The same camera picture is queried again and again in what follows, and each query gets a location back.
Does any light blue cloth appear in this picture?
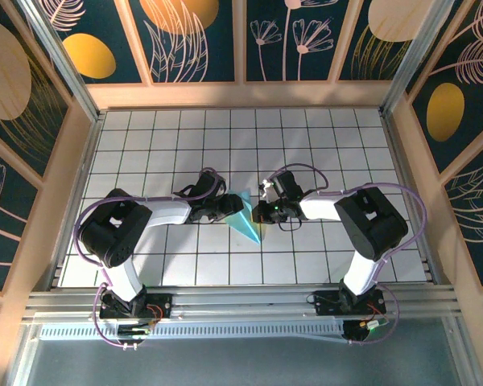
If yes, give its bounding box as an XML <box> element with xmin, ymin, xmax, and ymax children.
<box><xmin>225</xmin><ymin>188</ymin><xmax>263</xmax><ymax>245</ymax></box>

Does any aluminium frame rail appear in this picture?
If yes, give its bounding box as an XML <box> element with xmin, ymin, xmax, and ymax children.
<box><xmin>22</xmin><ymin>283</ymin><xmax>464</xmax><ymax>325</ymax></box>

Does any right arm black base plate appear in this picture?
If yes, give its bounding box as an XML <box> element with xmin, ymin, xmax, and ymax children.
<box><xmin>312</xmin><ymin>289</ymin><xmax>386</xmax><ymax>317</ymax></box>

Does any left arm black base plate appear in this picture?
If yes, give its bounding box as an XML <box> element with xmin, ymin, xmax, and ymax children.
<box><xmin>99</xmin><ymin>292</ymin><xmax>174</xmax><ymax>321</ymax></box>

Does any aluminium table side rail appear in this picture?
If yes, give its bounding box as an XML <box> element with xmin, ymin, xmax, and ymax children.
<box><xmin>46</xmin><ymin>112</ymin><xmax>108</xmax><ymax>290</ymax></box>
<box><xmin>380</xmin><ymin>112</ymin><xmax>444</xmax><ymax>286</ymax></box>

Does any white slotted cable duct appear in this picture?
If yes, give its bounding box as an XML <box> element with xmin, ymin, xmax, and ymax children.
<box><xmin>38</xmin><ymin>321</ymin><xmax>347</xmax><ymax>343</ymax></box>

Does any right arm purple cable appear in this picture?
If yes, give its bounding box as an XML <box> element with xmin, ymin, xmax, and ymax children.
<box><xmin>265</xmin><ymin>162</ymin><xmax>428</xmax><ymax>347</ymax></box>

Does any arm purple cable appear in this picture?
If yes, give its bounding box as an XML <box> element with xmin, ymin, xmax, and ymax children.
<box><xmin>74</xmin><ymin>167</ymin><xmax>229</xmax><ymax>350</ymax></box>
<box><xmin>265</xmin><ymin>162</ymin><xmax>428</xmax><ymax>347</ymax></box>

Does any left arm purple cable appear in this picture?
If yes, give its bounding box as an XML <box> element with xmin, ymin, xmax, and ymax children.
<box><xmin>74</xmin><ymin>167</ymin><xmax>229</xmax><ymax>350</ymax></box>

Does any aluminium corner post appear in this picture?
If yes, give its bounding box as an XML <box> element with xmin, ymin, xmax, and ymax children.
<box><xmin>15</xmin><ymin>0</ymin><xmax>105</xmax><ymax>121</ymax></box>
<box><xmin>380</xmin><ymin>0</ymin><xmax>458</xmax><ymax>116</ymax></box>

